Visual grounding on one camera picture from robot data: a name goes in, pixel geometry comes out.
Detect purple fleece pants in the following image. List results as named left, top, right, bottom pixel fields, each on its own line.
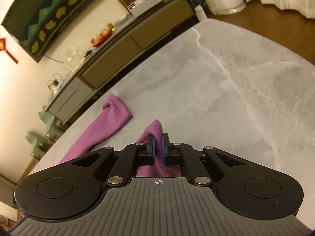
left=20, top=93, right=184, bottom=222

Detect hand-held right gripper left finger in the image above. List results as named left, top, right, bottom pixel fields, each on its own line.
left=61, top=133, right=156, bottom=186

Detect red fruit bowl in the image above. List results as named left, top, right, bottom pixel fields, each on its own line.
left=91, top=23, right=116, bottom=47

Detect rack of clear glass cups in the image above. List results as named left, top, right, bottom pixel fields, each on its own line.
left=63, top=47, right=85, bottom=73

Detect red knot hanging ornament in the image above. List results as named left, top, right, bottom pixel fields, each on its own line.
left=0, top=37, right=19, bottom=64

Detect grey and brown sideboard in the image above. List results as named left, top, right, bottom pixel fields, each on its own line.
left=47, top=0, right=200, bottom=126

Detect clear glass dish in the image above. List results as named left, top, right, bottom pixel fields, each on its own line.
left=114, top=13, right=132, bottom=27

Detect white power strip with chargers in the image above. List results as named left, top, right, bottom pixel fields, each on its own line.
left=48, top=73, right=67, bottom=91

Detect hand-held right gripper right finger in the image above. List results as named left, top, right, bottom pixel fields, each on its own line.
left=162, top=133, right=256, bottom=186

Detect small green plastic stool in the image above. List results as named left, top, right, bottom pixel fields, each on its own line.
left=25, top=131, right=53, bottom=163

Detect dark patterned wall tapestry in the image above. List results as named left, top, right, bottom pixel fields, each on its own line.
left=1, top=0, right=123, bottom=63

